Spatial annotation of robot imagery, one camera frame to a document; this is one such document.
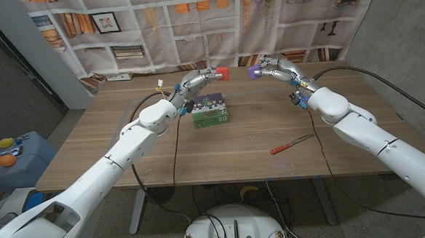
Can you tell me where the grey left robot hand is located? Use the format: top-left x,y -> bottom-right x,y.
165,67 -> 226,108

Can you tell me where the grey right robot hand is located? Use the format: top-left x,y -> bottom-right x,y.
252,54 -> 319,95

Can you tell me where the purple magnetic block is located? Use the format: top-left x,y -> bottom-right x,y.
247,64 -> 264,82

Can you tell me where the red magnetic block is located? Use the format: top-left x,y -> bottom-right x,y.
215,66 -> 230,82

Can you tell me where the green christmas package box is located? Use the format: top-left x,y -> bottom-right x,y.
189,92 -> 231,130

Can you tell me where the yellow toy banana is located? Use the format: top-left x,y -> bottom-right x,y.
239,184 -> 261,202

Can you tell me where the orange toy fruit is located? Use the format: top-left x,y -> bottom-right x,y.
0,154 -> 18,168

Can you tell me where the printed bookshelf backdrop cloth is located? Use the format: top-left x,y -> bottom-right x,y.
18,0 -> 386,100

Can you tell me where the white power strip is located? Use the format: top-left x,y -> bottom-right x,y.
106,72 -> 134,82

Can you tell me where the black round floor object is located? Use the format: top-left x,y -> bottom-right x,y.
146,186 -> 177,206

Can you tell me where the grey metal table leg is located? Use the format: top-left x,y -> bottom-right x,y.
127,187 -> 149,237
311,176 -> 338,226

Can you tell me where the white robot torso base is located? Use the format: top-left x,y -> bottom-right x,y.
180,201 -> 289,238

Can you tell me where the blue-grey upholstered stool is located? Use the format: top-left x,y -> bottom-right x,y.
0,130 -> 60,195

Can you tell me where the smartphone with colourful screen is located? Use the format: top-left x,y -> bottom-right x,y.
0,145 -> 25,163

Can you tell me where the white board with blue pads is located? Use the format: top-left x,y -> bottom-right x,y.
0,185 -> 61,233

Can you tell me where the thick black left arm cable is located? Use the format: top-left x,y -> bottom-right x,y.
127,90 -> 191,226

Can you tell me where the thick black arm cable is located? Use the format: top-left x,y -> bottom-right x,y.
127,90 -> 191,226
311,62 -> 425,131

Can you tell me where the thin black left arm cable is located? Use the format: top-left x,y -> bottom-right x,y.
169,115 -> 185,190

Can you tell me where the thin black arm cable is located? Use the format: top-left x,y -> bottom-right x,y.
169,115 -> 185,190
306,100 -> 425,234

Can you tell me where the red-handled knife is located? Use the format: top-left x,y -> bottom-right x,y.
269,132 -> 317,156

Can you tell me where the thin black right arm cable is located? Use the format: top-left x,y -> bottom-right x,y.
306,100 -> 425,234

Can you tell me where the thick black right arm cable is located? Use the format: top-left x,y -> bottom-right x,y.
311,62 -> 425,131

